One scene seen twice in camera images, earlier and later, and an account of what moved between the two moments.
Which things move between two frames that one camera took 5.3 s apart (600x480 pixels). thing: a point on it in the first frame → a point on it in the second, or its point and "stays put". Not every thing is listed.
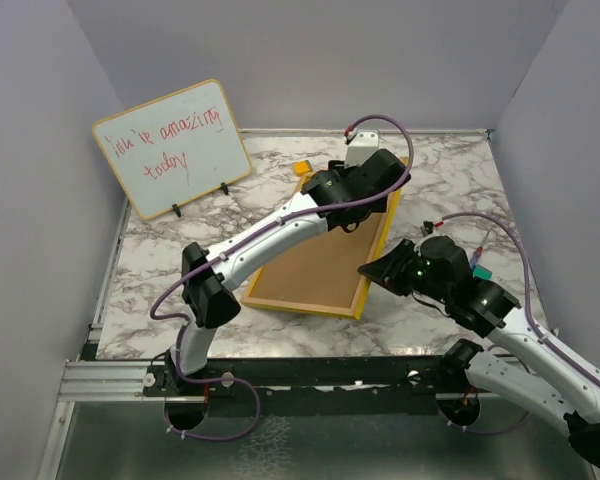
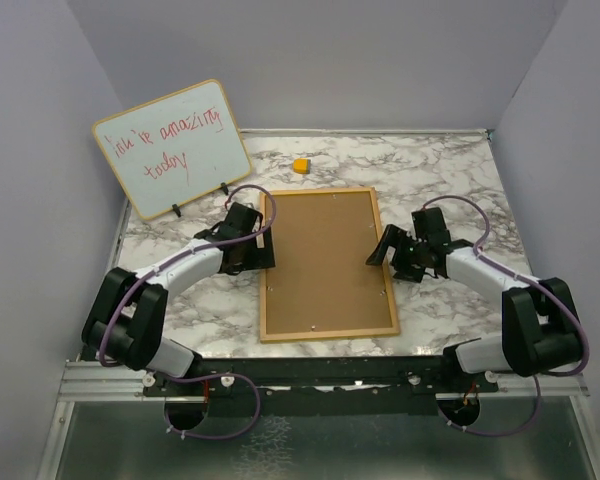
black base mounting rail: x=318 y=386 stays put
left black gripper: x=379 y=206 → x=260 y=257
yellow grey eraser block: x=301 y=167 stays put
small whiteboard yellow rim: x=173 y=149 stays put
